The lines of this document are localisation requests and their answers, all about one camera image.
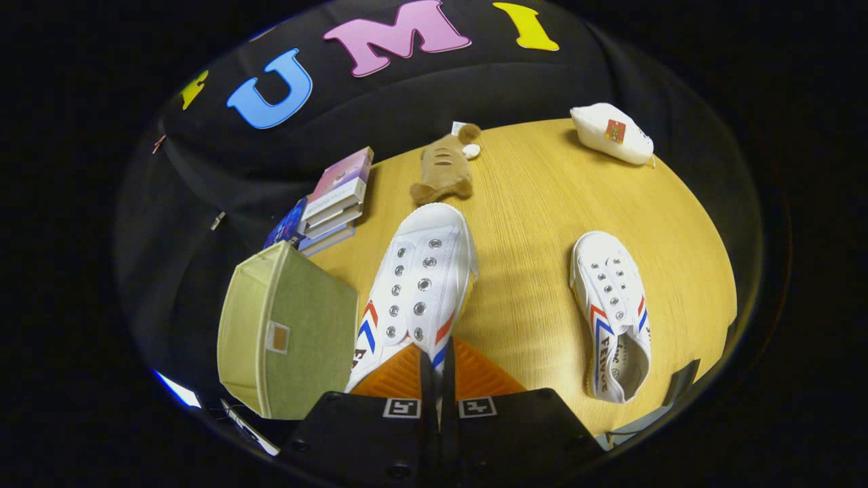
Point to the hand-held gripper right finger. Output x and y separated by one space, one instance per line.
508 434

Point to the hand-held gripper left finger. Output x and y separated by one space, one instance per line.
380 434

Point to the green fabric storage box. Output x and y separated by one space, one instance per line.
305 325

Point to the white striped canvas shoe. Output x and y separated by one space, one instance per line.
420 271
610 291

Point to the black table clamp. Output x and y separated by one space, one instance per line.
681 383

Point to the pale blue cover book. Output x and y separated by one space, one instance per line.
329 242

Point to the lit laptop screen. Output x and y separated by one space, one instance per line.
178 390

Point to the white paperback book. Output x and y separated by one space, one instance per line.
336 210
332 227

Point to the dark blue book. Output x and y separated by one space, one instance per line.
288 224

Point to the pink cover book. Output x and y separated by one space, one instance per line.
346 173

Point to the silver metal clip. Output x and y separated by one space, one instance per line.
217 220

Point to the brown plush toy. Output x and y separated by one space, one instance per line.
444 169

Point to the white plush toy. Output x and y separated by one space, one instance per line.
634 146

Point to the black backdrop cloth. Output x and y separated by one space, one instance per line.
407 95

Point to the red clothes clip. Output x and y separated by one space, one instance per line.
158 144

